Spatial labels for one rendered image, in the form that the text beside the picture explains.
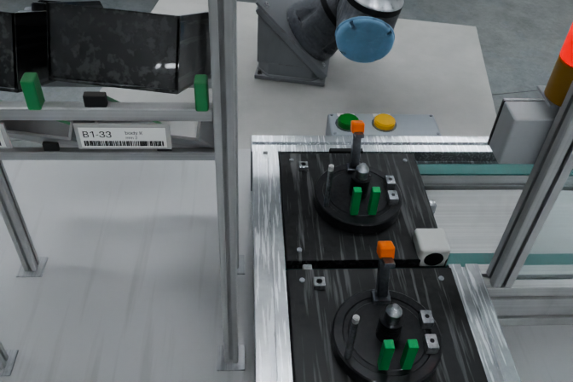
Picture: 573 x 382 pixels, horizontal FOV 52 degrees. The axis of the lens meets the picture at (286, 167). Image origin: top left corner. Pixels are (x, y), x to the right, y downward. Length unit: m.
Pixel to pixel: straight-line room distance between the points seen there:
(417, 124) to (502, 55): 2.35
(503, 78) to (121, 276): 2.60
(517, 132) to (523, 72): 2.63
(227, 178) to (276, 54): 0.79
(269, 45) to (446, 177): 0.52
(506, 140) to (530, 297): 0.30
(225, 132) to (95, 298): 0.49
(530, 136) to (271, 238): 0.40
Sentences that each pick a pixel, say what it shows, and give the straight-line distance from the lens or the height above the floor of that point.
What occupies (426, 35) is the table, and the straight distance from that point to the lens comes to 1.67.
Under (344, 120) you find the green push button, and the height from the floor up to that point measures 0.97.
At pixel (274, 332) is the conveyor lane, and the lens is 0.81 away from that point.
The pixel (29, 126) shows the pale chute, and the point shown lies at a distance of 0.92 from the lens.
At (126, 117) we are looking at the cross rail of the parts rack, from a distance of 0.56.
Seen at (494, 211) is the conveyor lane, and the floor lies 0.92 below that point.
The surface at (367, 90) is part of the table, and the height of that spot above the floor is 0.86.
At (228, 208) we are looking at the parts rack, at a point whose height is 1.18.
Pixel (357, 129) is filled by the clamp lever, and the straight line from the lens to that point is 0.94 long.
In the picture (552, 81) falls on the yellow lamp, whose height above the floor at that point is 1.28.
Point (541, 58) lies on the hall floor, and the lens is 3.55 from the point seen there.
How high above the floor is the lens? 1.64
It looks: 42 degrees down
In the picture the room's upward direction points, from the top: 4 degrees clockwise
